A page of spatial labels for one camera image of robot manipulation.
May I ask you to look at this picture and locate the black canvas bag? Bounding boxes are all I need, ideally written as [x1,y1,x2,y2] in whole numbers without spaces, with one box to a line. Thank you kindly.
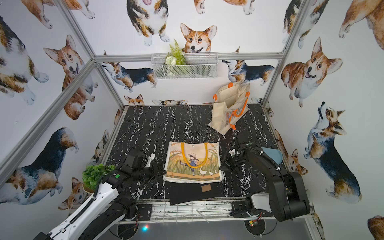
[165,182,244,205]

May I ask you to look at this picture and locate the cream bag yellow handles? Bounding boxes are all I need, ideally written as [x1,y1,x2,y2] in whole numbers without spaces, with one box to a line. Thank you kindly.
[164,142,224,184]

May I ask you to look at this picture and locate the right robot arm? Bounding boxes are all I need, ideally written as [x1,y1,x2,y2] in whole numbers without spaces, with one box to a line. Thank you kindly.
[220,138,311,222]

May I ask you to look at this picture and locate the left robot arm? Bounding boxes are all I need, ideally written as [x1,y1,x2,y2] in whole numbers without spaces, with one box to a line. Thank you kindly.
[35,145,167,240]

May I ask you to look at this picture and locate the light blue dustpan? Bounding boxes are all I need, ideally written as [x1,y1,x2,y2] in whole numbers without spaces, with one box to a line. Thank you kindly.
[262,147,284,165]

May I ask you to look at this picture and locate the green leafy plant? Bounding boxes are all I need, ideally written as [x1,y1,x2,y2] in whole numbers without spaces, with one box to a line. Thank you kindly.
[82,164,116,190]

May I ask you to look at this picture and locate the green fern with white flower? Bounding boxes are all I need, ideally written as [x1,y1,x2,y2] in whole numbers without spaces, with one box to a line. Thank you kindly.
[165,40,187,78]

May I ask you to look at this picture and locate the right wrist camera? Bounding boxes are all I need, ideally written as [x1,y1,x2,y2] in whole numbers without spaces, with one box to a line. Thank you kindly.
[229,149,237,157]

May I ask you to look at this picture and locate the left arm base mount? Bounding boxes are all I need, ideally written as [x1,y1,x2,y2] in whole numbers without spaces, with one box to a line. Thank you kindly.
[124,204,153,221]

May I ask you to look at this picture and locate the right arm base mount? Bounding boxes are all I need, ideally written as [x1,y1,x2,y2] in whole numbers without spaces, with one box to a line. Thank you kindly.
[229,201,273,219]

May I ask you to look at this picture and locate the cream bag orange handles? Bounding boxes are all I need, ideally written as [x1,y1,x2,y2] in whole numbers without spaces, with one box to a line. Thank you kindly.
[209,82,250,136]

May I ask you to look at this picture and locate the white wire wall basket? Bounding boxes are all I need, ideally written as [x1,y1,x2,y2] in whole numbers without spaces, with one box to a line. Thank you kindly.
[151,53,219,80]

